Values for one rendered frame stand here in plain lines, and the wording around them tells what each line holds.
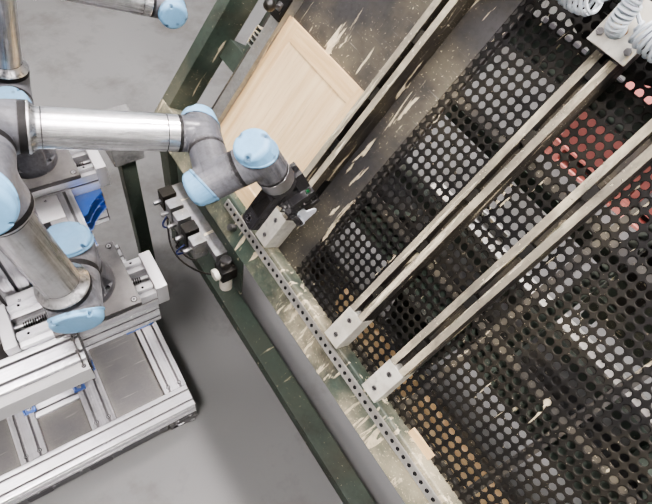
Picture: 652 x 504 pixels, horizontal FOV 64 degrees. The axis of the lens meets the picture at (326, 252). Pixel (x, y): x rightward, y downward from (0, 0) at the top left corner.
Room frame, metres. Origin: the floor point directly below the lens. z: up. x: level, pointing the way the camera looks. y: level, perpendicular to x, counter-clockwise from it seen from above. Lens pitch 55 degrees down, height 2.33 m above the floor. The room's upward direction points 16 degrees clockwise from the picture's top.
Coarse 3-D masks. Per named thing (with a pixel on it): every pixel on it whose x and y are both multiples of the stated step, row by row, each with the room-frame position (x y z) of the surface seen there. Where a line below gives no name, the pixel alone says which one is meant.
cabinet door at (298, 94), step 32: (288, 32) 1.50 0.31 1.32; (288, 64) 1.43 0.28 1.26; (320, 64) 1.38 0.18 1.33; (256, 96) 1.39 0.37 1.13; (288, 96) 1.35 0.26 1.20; (320, 96) 1.31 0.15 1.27; (352, 96) 1.27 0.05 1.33; (224, 128) 1.34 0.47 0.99; (288, 128) 1.27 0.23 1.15; (320, 128) 1.23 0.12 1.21; (288, 160) 1.19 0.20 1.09; (256, 192) 1.14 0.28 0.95
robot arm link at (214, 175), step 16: (208, 144) 0.70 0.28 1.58; (192, 160) 0.67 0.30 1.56; (208, 160) 0.66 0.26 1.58; (224, 160) 0.66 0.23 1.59; (192, 176) 0.63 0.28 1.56; (208, 176) 0.63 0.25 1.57; (224, 176) 0.63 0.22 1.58; (240, 176) 0.64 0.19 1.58; (192, 192) 0.60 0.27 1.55; (208, 192) 0.61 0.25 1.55; (224, 192) 0.62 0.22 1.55
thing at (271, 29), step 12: (300, 0) 1.57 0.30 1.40; (288, 12) 1.54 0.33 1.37; (276, 24) 1.52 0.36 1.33; (264, 36) 1.51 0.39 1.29; (276, 36) 1.51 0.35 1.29; (252, 48) 1.49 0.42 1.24; (264, 48) 1.48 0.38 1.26; (252, 60) 1.46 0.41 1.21; (240, 72) 1.45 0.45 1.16; (252, 72) 1.45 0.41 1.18; (228, 84) 1.43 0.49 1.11; (240, 84) 1.42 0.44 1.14; (228, 96) 1.40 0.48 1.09; (216, 108) 1.39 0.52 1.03; (228, 108) 1.38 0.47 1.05
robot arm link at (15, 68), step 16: (0, 0) 1.06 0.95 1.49; (16, 0) 1.10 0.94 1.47; (0, 16) 1.05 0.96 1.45; (16, 16) 1.09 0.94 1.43; (0, 32) 1.04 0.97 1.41; (16, 32) 1.07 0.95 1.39; (0, 48) 1.03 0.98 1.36; (16, 48) 1.06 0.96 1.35; (0, 64) 1.02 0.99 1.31; (16, 64) 1.05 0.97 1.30; (0, 80) 1.00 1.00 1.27; (16, 80) 1.03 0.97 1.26
